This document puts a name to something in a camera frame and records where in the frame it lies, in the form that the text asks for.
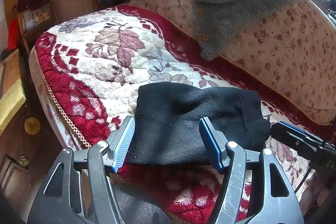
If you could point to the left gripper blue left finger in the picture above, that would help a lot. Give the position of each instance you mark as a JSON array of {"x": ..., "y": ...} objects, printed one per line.
[{"x": 119, "y": 141}]

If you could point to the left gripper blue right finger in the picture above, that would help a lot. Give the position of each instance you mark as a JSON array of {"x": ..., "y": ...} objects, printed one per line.
[{"x": 215, "y": 147}]

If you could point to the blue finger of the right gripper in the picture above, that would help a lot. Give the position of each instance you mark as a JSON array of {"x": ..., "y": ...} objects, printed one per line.
[
  {"x": 286, "y": 127},
  {"x": 305, "y": 145}
]

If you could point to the black pants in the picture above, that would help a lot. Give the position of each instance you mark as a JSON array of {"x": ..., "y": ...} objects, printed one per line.
[{"x": 167, "y": 122}]

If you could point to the red white floral blanket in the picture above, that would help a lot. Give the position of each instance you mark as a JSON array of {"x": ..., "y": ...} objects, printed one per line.
[{"x": 87, "y": 72}]

